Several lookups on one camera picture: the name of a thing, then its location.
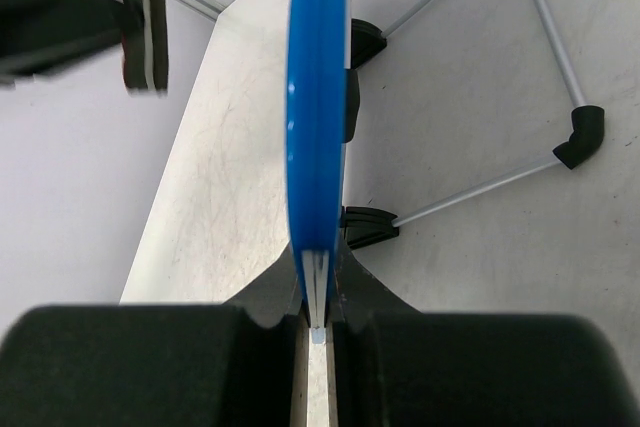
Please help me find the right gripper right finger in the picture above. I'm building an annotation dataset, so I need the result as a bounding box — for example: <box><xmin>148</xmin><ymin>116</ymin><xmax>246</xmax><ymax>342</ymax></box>
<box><xmin>327</xmin><ymin>244</ymin><xmax>639</xmax><ymax>426</ymax></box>

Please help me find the blue framed whiteboard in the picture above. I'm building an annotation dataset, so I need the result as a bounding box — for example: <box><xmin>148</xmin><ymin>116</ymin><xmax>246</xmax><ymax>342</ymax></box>
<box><xmin>285</xmin><ymin>0</ymin><xmax>605</xmax><ymax>344</ymax></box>

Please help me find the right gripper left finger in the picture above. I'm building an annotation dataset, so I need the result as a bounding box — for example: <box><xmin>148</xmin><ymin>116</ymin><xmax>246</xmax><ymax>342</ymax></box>
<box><xmin>1</xmin><ymin>251</ymin><xmax>308</xmax><ymax>426</ymax></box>

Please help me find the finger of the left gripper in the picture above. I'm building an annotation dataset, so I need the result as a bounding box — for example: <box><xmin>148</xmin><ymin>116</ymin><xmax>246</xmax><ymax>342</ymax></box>
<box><xmin>1</xmin><ymin>0</ymin><xmax>124</xmax><ymax>83</ymax></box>

